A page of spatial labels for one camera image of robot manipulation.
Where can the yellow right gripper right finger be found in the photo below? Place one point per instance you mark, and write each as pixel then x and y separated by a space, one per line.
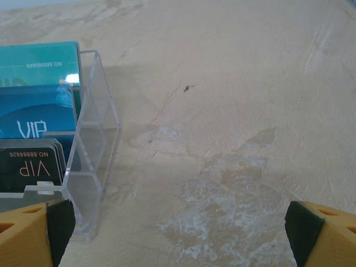
pixel 325 239

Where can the black VIP card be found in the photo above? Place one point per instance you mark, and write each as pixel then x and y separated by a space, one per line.
pixel 27 169

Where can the teal card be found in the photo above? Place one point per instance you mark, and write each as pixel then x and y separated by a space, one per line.
pixel 36 61

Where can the stack of coloured cards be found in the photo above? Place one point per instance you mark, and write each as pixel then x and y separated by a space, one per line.
pixel 94 167

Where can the blue VIP card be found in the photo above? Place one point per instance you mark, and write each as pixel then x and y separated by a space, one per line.
pixel 30 111

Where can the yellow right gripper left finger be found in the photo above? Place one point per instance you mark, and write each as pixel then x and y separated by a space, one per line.
pixel 25 239

